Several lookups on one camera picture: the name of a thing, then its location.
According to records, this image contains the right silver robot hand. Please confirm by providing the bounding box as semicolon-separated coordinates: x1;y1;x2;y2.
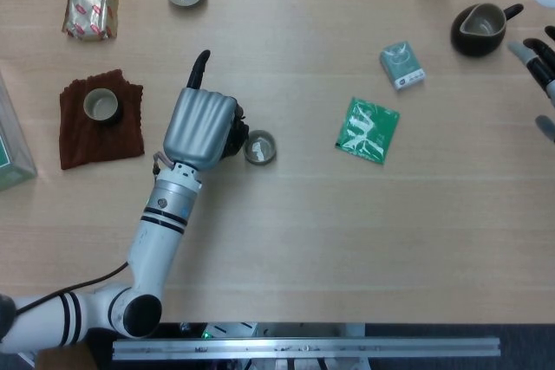
506;25;555;144

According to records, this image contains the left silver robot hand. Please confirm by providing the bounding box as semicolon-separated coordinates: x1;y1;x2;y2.
162;49;238;172

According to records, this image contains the black iron teapot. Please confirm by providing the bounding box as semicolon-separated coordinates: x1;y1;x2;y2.
220;103;251;159

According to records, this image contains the dark teacup with beige inside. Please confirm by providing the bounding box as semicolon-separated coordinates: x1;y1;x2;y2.
242;129;278;166
82;88;123;125

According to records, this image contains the brown folded cloth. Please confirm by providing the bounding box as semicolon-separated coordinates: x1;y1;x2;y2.
59;68;146;171

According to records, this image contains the small green white box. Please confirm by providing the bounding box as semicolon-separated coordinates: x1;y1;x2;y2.
379;40;428;93

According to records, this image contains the green tea sachet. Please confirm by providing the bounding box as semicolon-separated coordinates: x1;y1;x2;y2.
334;96;401;167

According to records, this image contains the clear box with green base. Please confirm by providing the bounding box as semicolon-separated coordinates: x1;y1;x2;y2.
0;70;39;192

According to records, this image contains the dark ceramic pitcher with handle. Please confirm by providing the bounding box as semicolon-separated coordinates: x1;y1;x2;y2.
449;3;525;58

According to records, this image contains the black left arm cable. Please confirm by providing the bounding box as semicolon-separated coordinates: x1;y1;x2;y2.
15;259;131;315

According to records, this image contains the aluminium rail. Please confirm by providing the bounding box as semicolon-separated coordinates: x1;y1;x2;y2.
111;336;502;361

